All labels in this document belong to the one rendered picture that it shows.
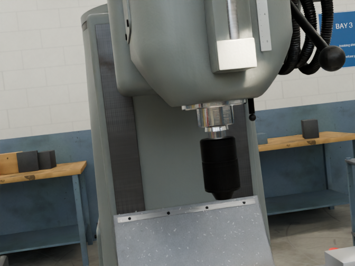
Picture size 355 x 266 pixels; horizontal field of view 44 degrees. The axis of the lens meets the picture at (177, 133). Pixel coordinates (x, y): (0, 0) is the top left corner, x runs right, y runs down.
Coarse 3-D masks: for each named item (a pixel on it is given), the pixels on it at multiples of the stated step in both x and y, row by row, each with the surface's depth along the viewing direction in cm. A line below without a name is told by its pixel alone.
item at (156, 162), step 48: (96, 48) 91; (96, 96) 92; (144, 96) 93; (96, 144) 94; (144, 144) 93; (192, 144) 94; (240, 144) 95; (144, 192) 93; (192, 192) 95; (240, 192) 96
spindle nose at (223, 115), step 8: (200, 112) 56; (208, 112) 55; (216, 112) 55; (224, 112) 55; (232, 112) 56; (200, 120) 56; (208, 120) 55; (216, 120) 55; (224, 120) 55; (232, 120) 56
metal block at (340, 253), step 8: (344, 248) 63; (352, 248) 62; (328, 256) 61; (336, 256) 60; (344, 256) 59; (352, 256) 59; (328, 264) 62; (336, 264) 59; (344, 264) 57; (352, 264) 58
